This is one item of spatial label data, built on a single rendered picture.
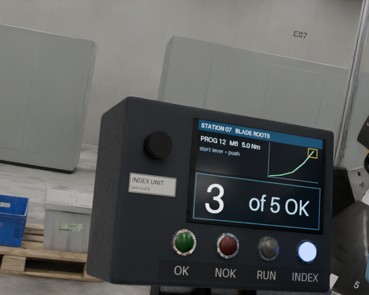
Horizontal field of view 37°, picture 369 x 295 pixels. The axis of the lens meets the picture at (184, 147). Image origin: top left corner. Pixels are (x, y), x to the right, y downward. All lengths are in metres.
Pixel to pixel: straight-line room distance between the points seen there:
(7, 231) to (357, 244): 2.91
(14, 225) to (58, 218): 0.28
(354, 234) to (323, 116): 5.73
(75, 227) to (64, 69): 4.57
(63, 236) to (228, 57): 3.55
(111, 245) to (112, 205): 0.04
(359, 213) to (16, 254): 2.80
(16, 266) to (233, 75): 3.82
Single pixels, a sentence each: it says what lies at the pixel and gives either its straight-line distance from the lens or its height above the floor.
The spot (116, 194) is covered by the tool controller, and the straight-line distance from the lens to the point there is 0.56.
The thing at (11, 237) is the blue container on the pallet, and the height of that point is 0.21.
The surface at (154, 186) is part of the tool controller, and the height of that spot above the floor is 1.17.
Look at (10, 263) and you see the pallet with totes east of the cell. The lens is 3.82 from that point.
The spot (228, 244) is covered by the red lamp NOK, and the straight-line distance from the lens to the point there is 0.59.
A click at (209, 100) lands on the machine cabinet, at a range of 6.65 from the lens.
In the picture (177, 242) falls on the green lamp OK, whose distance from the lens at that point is 0.57.
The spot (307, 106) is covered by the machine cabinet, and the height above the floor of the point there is 1.50.
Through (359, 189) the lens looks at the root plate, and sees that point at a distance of 1.47.
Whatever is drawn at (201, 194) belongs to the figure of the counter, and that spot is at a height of 1.17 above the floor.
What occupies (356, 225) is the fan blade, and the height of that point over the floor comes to 1.06.
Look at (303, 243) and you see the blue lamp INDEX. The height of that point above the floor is 1.12.
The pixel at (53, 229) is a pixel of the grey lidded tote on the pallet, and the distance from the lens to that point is 3.88.
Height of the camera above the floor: 1.25
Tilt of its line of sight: 4 degrees down
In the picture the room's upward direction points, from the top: 10 degrees clockwise
